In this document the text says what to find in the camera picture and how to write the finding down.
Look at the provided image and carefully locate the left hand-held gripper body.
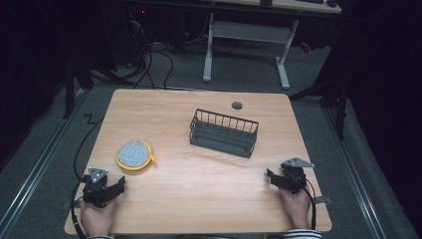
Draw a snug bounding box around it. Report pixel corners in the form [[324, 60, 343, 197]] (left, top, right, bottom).
[[81, 166, 113, 209]]

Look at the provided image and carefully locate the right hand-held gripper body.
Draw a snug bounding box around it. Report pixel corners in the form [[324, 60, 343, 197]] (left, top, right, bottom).
[[279, 156, 316, 195]]

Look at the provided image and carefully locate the person's right hand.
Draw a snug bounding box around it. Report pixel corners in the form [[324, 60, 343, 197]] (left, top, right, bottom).
[[278, 184, 314, 231]]

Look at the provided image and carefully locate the person's left hand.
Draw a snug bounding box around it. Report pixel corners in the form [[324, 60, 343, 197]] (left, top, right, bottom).
[[80, 198, 117, 238]]

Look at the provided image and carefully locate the striped right sleeve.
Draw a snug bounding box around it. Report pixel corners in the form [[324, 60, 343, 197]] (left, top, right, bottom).
[[283, 227, 323, 239]]

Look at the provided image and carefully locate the black metal stand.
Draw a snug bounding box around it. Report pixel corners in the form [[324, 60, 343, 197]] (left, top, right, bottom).
[[61, 54, 96, 120], [288, 78, 350, 141]]

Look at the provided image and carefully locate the white-legged wooden desk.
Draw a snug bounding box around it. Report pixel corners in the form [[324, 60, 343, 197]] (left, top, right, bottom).
[[202, 0, 342, 91]]

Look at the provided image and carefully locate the black computer tower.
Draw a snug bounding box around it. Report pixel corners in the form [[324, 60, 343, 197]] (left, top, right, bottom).
[[126, 5, 151, 68]]

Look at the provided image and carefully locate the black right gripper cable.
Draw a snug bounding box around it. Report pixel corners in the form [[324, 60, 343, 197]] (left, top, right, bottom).
[[288, 168, 318, 231]]

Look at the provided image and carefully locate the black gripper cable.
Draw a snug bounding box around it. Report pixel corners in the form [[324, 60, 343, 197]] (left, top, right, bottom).
[[288, 168, 318, 231], [69, 114, 106, 239]]

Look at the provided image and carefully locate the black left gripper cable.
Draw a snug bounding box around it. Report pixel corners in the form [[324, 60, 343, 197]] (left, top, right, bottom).
[[69, 114, 106, 239]]

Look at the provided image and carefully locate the dark grey wire basket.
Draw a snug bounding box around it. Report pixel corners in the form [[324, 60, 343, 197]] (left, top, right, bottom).
[[188, 108, 260, 159]]

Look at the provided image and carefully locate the grey metal floor rail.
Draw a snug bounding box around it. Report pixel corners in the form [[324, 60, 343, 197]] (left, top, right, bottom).
[[0, 89, 90, 237], [321, 107, 390, 239]]

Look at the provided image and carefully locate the black floor cable bundle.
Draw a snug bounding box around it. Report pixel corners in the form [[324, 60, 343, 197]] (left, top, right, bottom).
[[131, 19, 175, 91]]

